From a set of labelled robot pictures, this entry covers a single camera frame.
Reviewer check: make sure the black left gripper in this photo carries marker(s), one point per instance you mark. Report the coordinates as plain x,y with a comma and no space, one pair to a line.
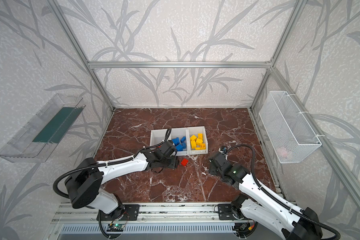
171,162

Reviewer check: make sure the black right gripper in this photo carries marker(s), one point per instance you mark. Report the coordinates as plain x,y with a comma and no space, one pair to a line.
214,165

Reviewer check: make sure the red square lego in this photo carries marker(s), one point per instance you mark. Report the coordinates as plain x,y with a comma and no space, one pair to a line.
184,162

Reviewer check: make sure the yellow lego pile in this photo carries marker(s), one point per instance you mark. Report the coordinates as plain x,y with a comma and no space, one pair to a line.
199,142

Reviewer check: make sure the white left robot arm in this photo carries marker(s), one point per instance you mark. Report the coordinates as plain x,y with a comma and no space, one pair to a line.
84,183

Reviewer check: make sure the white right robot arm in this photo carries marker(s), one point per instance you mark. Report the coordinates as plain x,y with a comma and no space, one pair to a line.
259,203

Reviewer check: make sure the white left sorting bin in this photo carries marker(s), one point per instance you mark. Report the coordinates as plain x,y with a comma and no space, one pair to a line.
158,137

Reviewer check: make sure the white sorting bin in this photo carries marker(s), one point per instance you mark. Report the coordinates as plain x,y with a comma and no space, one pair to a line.
195,131
158,137
180,133

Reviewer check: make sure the white middle sorting bin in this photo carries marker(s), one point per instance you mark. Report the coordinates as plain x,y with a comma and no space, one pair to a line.
180,133

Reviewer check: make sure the white right sorting bin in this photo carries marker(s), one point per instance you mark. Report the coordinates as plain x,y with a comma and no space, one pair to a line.
195,131

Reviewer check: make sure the pink object in basket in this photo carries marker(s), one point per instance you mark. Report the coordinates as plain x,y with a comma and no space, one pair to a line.
283,153

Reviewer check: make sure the green circuit board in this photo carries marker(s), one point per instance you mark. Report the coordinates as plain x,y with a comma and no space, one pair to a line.
113,228

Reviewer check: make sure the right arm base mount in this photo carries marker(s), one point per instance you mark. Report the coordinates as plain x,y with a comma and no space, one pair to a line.
226,213

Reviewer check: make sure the right circuit board with wires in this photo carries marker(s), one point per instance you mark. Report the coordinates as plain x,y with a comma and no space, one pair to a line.
244,230

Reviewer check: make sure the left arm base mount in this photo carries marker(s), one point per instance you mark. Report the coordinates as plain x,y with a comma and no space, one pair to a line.
128,212

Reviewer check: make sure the white wire mesh basket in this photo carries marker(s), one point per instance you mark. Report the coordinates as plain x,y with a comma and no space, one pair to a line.
287,126

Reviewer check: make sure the clear plastic wall tray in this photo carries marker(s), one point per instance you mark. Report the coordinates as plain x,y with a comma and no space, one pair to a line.
36,141

